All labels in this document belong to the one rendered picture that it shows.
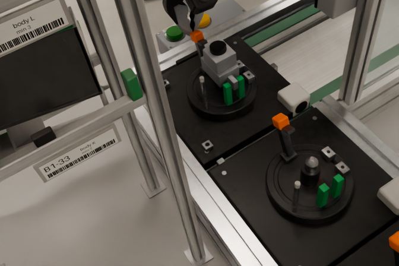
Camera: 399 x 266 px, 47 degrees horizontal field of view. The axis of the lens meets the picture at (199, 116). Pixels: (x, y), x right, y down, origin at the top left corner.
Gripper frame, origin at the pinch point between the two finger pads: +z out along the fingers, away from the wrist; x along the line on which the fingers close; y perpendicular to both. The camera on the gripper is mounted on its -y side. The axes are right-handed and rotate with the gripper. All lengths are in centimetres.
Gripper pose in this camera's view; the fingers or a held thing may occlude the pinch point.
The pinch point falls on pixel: (192, 31)
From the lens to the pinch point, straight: 90.3
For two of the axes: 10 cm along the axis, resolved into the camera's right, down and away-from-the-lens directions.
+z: 1.0, 6.2, 7.8
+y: -5.3, -6.3, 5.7
